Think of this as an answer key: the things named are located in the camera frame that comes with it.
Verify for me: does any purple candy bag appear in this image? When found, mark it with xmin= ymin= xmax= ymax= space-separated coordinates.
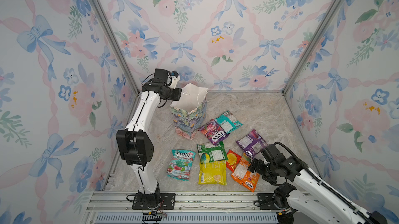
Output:
xmin=236 ymin=129 xmax=268 ymax=159

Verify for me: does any pink berry candy bag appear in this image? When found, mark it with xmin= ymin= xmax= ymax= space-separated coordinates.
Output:
xmin=198 ymin=119 xmax=229 ymax=145

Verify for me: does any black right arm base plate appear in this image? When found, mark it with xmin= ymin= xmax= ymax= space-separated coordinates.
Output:
xmin=254 ymin=193 xmax=280 ymax=210

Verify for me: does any aluminium right corner post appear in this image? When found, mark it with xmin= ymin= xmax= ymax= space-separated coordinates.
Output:
xmin=282 ymin=0 xmax=344 ymax=96

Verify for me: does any teal mint candy bag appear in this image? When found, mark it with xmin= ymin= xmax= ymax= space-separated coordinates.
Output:
xmin=215 ymin=111 xmax=243 ymax=134

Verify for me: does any aluminium corner post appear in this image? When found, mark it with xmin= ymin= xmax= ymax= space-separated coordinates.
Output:
xmin=282 ymin=0 xmax=344 ymax=96
xmin=89 ymin=0 xmax=139 ymax=96

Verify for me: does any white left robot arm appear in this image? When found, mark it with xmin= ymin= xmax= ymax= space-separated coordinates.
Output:
xmin=116 ymin=82 xmax=182 ymax=195

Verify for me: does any teal red Fox's candy bag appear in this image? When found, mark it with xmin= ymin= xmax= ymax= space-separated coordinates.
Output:
xmin=166 ymin=149 xmax=196 ymax=181

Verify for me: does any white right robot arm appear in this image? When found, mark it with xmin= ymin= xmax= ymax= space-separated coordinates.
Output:
xmin=248 ymin=157 xmax=388 ymax=224

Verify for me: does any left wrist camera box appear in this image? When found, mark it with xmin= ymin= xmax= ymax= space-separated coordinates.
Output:
xmin=153 ymin=68 xmax=169 ymax=84

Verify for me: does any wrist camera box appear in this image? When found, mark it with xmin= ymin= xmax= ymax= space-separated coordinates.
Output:
xmin=260 ymin=144 xmax=282 ymax=162
xmin=153 ymin=68 xmax=169 ymax=84

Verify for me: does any floral paper gift bag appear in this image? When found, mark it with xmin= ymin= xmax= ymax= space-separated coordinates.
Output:
xmin=170 ymin=83 xmax=208 ymax=140

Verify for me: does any yellow lemon candy bag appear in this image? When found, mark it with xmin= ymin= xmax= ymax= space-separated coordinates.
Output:
xmin=198 ymin=160 xmax=227 ymax=186

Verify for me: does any orange candy bag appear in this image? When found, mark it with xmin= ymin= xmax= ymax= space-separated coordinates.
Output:
xmin=231 ymin=153 xmax=260 ymax=192

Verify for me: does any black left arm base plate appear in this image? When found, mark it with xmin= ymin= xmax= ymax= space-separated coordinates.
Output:
xmin=132 ymin=192 xmax=176 ymax=210

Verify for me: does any aluminium left corner post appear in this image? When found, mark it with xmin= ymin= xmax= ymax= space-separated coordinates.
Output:
xmin=89 ymin=0 xmax=139 ymax=96

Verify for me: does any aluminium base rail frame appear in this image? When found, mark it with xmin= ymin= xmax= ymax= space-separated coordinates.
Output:
xmin=81 ymin=191 xmax=345 ymax=224

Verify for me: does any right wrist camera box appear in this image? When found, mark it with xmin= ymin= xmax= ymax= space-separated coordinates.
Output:
xmin=260 ymin=144 xmax=282 ymax=162

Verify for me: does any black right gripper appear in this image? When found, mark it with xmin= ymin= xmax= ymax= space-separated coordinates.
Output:
xmin=246 ymin=158 xmax=278 ymax=184

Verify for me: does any green lime candy bag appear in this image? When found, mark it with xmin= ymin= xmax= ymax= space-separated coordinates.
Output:
xmin=197 ymin=141 xmax=228 ymax=164

